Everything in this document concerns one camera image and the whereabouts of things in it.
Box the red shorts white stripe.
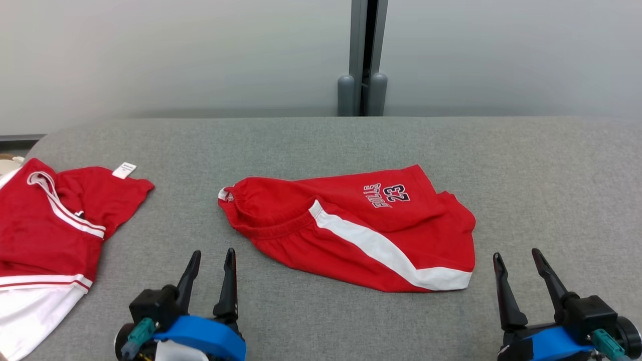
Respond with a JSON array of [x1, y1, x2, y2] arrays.
[[218, 164, 476, 293]]

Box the red white Bulls jersey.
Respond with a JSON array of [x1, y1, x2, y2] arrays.
[[0, 158, 155, 361]]

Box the cream laundry basket brown rim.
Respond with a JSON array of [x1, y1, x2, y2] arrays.
[[0, 154, 25, 176]]

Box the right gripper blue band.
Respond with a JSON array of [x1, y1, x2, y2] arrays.
[[493, 248, 642, 361]]

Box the grey partition post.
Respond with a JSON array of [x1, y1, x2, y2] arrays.
[[337, 0, 389, 117]]

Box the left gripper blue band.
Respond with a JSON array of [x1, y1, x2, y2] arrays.
[[114, 248, 247, 361]]

